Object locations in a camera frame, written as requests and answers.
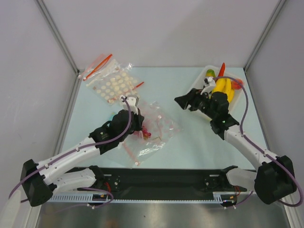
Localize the red grape bunch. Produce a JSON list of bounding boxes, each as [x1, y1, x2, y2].
[[133, 127, 162, 142]]

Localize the clear bag pink dots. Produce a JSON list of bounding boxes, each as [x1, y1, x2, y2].
[[106, 100, 181, 168]]

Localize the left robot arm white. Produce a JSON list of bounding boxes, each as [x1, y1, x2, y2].
[[20, 108, 144, 207]]

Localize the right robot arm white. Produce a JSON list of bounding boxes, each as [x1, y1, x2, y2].
[[174, 88, 297, 204]]

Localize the clear bag cream dots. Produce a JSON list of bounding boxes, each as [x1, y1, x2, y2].
[[84, 60, 144, 105]]

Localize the clear bag red zipper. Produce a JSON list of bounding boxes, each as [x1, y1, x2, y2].
[[77, 54, 113, 81]]

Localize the white plastic fruit basket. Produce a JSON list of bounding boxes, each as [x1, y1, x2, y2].
[[190, 65, 245, 122]]

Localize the yellow banana bunch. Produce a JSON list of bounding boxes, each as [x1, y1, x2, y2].
[[223, 78, 235, 103]]

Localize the green yellow mango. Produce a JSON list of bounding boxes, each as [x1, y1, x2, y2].
[[206, 69, 216, 77]]

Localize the red orange peach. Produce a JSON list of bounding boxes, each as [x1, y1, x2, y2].
[[231, 79, 243, 90]]

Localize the red chili pepper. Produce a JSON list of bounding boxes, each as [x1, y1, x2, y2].
[[218, 63, 226, 77]]

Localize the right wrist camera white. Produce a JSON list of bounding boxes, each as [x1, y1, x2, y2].
[[200, 77, 216, 95]]

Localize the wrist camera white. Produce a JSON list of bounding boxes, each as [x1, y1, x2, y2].
[[200, 77, 216, 95], [121, 95, 139, 114]]

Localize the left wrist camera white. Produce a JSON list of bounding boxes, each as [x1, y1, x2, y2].
[[121, 95, 139, 114]]

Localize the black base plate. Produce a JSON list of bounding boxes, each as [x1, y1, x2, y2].
[[77, 166, 247, 200]]

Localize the grey cable duct rail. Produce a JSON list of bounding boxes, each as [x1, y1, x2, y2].
[[48, 191, 236, 203]]

